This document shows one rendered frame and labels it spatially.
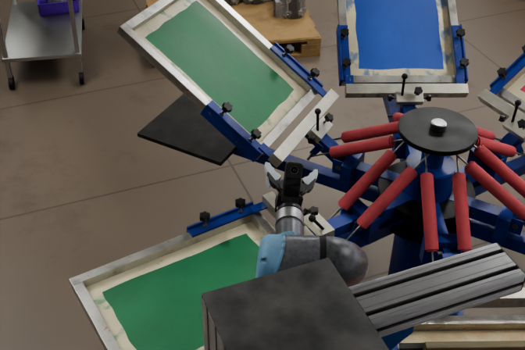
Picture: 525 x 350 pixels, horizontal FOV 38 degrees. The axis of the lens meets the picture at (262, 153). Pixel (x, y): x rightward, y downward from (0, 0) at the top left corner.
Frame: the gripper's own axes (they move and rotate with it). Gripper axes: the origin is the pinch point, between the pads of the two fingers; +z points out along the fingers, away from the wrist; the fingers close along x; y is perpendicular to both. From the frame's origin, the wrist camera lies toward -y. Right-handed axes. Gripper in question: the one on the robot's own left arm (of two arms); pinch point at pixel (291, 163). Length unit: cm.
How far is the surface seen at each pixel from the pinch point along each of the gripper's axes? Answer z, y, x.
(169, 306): 7, 77, -31
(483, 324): 2, 59, 78
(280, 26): 375, 150, 13
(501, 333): 1, 61, 84
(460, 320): 3, 60, 70
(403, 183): 53, 42, 50
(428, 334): 0, 65, 59
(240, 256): 34, 74, -7
